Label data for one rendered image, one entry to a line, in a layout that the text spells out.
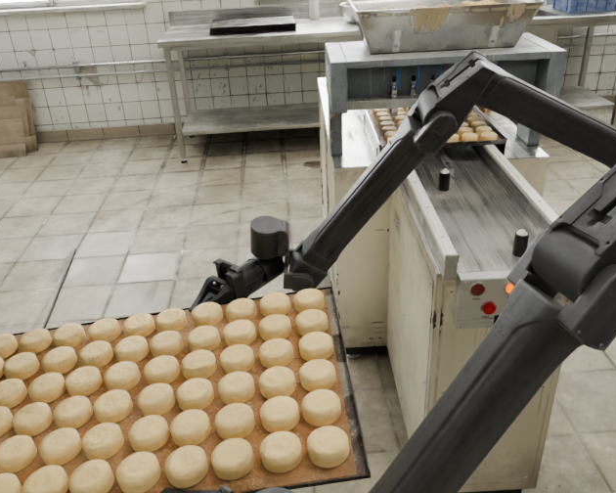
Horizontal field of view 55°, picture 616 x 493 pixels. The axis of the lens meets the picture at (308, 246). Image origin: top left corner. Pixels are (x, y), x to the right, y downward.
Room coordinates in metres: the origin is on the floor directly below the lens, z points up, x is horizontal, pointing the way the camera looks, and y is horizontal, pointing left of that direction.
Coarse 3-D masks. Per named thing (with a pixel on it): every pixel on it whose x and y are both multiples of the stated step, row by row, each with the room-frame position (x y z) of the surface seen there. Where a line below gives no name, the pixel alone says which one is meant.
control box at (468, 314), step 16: (480, 272) 1.16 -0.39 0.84; (496, 272) 1.15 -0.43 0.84; (464, 288) 1.13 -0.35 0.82; (496, 288) 1.13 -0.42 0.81; (464, 304) 1.13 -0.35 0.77; (480, 304) 1.13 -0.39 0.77; (496, 304) 1.13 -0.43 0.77; (464, 320) 1.13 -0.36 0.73; (480, 320) 1.13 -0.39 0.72; (496, 320) 1.13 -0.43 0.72
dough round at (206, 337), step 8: (200, 328) 0.76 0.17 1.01; (208, 328) 0.76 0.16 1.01; (192, 336) 0.74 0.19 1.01; (200, 336) 0.74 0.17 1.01; (208, 336) 0.74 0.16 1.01; (216, 336) 0.74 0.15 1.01; (192, 344) 0.73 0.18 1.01; (200, 344) 0.72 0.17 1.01; (208, 344) 0.72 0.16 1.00; (216, 344) 0.73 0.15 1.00
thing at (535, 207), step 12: (480, 156) 1.86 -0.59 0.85; (492, 156) 1.74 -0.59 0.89; (504, 156) 1.72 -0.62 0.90; (492, 168) 1.73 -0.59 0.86; (504, 168) 1.63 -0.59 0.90; (504, 180) 1.62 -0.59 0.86; (516, 180) 1.53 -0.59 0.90; (516, 192) 1.51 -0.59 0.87; (528, 192) 1.45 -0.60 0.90; (528, 204) 1.42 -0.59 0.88; (540, 204) 1.37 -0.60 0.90; (528, 216) 1.41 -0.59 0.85; (540, 216) 1.34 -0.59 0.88; (552, 216) 1.30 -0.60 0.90; (540, 228) 1.33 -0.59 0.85
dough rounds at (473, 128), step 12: (408, 108) 2.21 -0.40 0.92; (384, 120) 2.08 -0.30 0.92; (396, 120) 2.09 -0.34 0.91; (468, 120) 2.03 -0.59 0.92; (480, 120) 2.02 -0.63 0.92; (384, 132) 1.97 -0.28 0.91; (456, 132) 1.96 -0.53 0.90; (468, 132) 1.89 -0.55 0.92; (480, 132) 1.91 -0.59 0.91; (492, 132) 1.88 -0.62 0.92; (384, 144) 1.88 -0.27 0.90
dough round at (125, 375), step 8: (112, 368) 0.69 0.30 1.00; (120, 368) 0.69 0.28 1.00; (128, 368) 0.69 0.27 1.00; (136, 368) 0.69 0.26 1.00; (104, 376) 0.68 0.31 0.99; (112, 376) 0.67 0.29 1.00; (120, 376) 0.67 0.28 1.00; (128, 376) 0.67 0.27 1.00; (136, 376) 0.67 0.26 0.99; (112, 384) 0.66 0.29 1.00; (120, 384) 0.66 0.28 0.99; (128, 384) 0.66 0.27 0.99
